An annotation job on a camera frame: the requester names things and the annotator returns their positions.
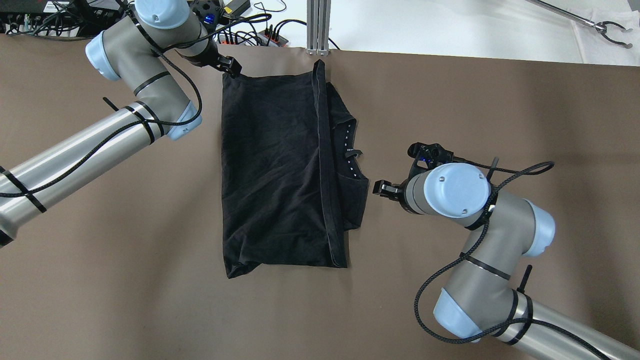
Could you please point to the red power strip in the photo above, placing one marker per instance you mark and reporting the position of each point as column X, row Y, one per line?
column 264, row 38

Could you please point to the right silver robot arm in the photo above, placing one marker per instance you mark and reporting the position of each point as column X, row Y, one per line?
column 471, row 297

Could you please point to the black graphic t-shirt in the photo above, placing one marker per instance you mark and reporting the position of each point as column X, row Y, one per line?
column 291, row 185

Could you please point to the green handled reacher grabber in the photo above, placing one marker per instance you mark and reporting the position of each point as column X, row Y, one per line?
column 600, row 27

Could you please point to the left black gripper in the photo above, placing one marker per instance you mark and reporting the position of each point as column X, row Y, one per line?
column 203, row 58

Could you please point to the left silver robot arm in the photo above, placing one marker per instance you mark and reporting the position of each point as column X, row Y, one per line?
column 133, row 50

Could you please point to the aluminium frame cage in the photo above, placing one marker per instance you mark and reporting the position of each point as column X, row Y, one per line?
column 317, row 27

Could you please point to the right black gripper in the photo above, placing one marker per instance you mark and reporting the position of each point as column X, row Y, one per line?
column 400, row 191

